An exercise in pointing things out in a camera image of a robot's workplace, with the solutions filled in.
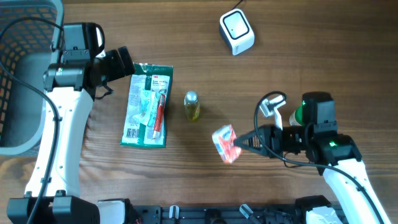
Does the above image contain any green lid jar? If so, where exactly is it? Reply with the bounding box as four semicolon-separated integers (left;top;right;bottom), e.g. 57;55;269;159
289;105;306;126

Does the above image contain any red white tube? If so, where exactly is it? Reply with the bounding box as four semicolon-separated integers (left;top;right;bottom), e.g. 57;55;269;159
152;94;165;139

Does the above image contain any green package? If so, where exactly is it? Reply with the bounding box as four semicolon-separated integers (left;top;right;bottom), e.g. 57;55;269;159
120;63;174;148

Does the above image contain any small yellow bottle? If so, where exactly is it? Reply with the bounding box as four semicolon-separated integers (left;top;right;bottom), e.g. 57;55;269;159
184;91;200;121

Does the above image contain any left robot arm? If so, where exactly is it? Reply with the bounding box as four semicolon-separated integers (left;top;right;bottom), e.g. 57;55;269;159
7;22;136;223

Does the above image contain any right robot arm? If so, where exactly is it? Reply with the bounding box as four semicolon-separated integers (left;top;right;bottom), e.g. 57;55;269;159
233;91;390;223

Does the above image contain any white barcode scanner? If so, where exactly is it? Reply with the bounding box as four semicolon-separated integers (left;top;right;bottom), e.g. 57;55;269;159
219;9;255;56

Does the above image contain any dark grey mesh basket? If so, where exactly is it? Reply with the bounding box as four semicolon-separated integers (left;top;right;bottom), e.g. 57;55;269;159
1;0;64;157

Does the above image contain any black right camera cable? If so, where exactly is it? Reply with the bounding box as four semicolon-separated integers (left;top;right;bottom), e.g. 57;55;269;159
253;90;386;224

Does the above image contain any black camera cable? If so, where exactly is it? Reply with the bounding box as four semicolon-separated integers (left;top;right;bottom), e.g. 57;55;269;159
253;90;386;224
0;16;65;224

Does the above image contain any black left camera cable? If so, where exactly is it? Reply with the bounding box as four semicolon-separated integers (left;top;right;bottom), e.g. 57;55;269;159
0;16;65;224

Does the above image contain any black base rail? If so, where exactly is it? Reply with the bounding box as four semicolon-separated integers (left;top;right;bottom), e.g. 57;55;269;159
124;203;343;224

